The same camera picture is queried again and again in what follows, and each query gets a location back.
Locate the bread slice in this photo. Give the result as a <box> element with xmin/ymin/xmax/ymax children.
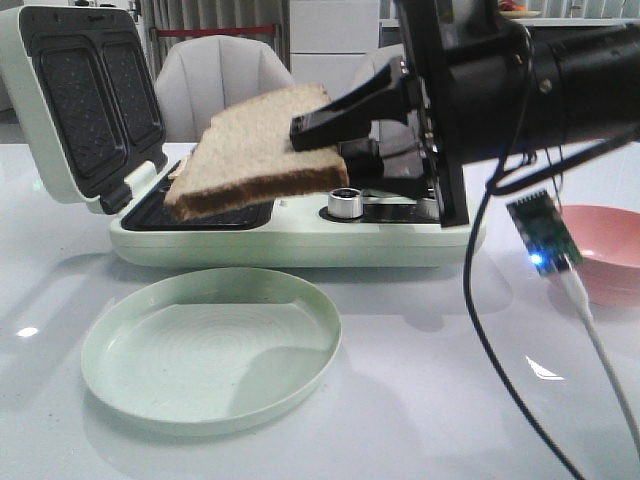
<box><xmin>168</xmin><ymin>155</ymin><xmax>191</xmax><ymax>181</ymax></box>
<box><xmin>164</xmin><ymin>84</ymin><xmax>349</xmax><ymax>220</ymax></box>

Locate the right beige upholstered chair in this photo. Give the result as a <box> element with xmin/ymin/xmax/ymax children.
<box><xmin>329</xmin><ymin>44</ymin><xmax>414</xmax><ymax>156</ymax></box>

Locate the fruit plate on counter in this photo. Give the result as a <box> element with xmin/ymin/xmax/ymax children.
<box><xmin>498</xmin><ymin>0</ymin><xmax>541</xmax><ymax>20</ymax></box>

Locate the mint green hinged lid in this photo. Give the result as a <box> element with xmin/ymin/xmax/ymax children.
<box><xmin>1</xmin><ymin>5</ymin><xmax>167</xmax><ymax>214</ymax></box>

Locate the pink bowl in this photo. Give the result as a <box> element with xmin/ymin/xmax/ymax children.
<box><xmin>560</xmin><ymin>204</ymin><xmax>639</xmax><ymax>307</ymax></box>

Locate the red barrier belt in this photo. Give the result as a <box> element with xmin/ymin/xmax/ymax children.
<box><xmin>155</xmin><ymin>24</ymin><xmax>279</xmax><ymax>38</ymax></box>

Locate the mint green round plate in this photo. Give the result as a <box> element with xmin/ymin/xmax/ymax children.
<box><xmin>81</xmin><ymin>267</ymin><xmax>342</xmax><ymax>437</ymax></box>

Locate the white usb cable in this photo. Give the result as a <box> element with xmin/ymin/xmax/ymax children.
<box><xmin>559</xmin><ymin>257</ymin><xmax>640</xmax><ymax>454</ymax></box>

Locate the green circuit board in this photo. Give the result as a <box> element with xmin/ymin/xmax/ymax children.
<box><xmin>506</xmin><ymin>190</ymin><xmax>583</xmax><ymax>277</ymax></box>

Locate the black cable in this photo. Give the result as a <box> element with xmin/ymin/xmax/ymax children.
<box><xmin>462</xmin><ymin>19</ymin><xmax>640</xmax><ymax>480</ymax></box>

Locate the left silver control knob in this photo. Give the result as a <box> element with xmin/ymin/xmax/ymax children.
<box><xmin>327</xmin><ymin>187</ymin><xmax>364</xmax><ymax>220</ymax></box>

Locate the left beige upholstered chair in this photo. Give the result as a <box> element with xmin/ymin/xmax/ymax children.
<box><xmin>154</xmin><ymin>36</ymin><xmax>294</xmax><ymax>143</ymax></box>

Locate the mint green breakfast maker base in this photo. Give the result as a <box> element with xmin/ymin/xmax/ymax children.
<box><xmin>110</xmin><ymin>143</ymin><xmax>471</xmax><ymax>268</ymax></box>

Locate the white cabinet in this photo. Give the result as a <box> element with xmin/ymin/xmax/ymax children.
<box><xmin>289</xmin><ymin>1</ymin><xmax>398</xmax><ymax>97</ymax></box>

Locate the beige upholstered chair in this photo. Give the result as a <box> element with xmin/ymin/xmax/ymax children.
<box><xmin>154</xmin><ymin>36</ymin><xmax>294</xmax><ymax>143</ymax></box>
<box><xmin>329</xmin><ymin>44</ymin><xmax>414</xmax><ymax>156</ymax></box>

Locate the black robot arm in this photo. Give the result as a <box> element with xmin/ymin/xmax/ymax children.
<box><xmin>290</xmin><ymin>1</ymin><xmax>639</xmax><ymax>227</ymax></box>

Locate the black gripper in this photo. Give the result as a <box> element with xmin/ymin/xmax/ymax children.
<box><xmin>289</xmin><ymin>1</ymin><xmax>533</xmax><ymax>227</ymax></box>

